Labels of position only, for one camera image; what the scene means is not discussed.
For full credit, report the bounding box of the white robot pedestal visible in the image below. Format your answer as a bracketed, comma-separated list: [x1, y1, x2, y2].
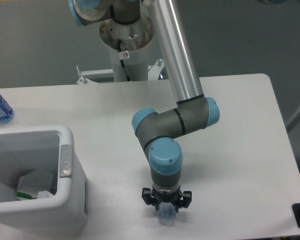
[99, 13, 165, 82]

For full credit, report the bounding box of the white green trash in can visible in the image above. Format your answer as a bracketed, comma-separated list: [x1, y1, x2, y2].
[15, 170, 58, 200]

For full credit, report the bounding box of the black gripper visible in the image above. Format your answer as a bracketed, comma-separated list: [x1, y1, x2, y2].
[141, 187, 192, 213]

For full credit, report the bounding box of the white left table bracket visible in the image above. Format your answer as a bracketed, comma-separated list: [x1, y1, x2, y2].
[76, 65, 114, 85]

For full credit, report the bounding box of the white paper wrapper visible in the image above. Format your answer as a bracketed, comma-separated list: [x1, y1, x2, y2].
[37, 190, 54, 199]

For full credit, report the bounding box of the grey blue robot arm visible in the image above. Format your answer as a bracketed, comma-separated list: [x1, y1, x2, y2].
[68, 0, 220, 216]

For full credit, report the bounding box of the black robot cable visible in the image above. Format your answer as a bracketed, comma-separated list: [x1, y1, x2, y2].
[117, 39, 132, 82]

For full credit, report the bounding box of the clear plastic bottle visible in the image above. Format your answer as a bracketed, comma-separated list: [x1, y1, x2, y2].
[157, 202, 177, 227]

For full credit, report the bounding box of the white trash can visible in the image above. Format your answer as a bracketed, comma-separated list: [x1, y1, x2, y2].
[0, 125, 88, 235]

